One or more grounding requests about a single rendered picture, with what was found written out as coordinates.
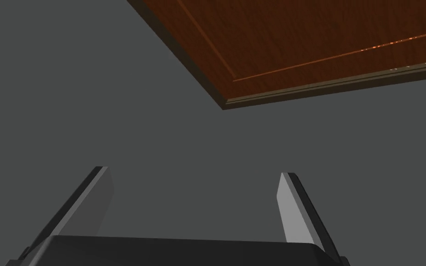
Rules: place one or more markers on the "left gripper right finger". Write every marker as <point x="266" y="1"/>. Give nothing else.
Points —
<point x="296" y="214"/>

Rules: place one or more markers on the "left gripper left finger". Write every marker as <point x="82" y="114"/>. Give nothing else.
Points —
<point x="83" y="207"/>

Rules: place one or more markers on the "brown wooden door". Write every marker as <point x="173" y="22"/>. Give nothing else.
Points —
<point x="301" y="40"/>

